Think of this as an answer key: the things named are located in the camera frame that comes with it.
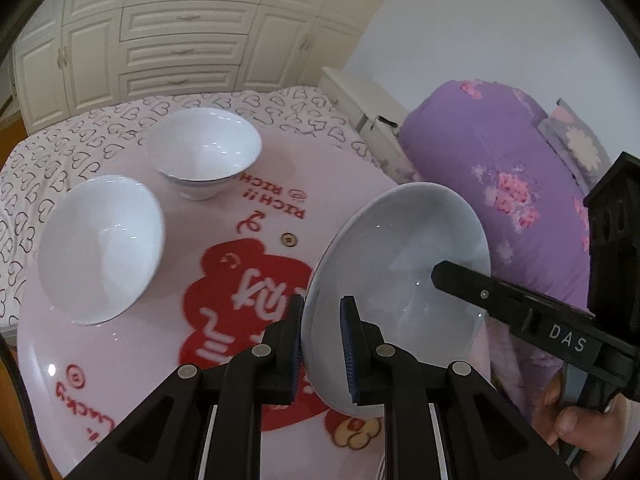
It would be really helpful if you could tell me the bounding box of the plain white bowl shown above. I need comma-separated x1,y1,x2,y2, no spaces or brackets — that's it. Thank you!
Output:
302,182,490,419

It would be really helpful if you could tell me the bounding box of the white bowl grey stripe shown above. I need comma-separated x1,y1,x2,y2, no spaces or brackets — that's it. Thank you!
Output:
145,108,262,200

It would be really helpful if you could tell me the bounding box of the person right hand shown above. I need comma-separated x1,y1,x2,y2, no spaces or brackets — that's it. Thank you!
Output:
532,370,639,479

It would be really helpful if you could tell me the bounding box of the grey floral pillow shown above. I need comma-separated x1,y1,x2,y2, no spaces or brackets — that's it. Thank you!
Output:
537,99,612,195

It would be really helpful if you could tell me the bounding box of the purple floral quilt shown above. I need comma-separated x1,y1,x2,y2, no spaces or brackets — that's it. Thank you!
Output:
398,78,594,411

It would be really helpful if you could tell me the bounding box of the pink cartoon round tablecloth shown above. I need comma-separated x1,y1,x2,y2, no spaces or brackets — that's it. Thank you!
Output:
15,123,494,480

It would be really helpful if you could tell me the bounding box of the white bowl red pattern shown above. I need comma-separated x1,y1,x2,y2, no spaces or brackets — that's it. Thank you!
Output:
37,174,165,325

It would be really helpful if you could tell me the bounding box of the cream nightstand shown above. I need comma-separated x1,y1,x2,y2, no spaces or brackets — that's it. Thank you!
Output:
318,67,409,162

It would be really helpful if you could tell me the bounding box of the heart pattern bed sheet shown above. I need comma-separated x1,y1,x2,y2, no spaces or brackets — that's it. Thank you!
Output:
1,86,376,327

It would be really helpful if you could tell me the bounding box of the cream wardrobe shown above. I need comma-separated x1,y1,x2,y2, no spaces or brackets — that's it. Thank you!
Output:
12,0,384,132

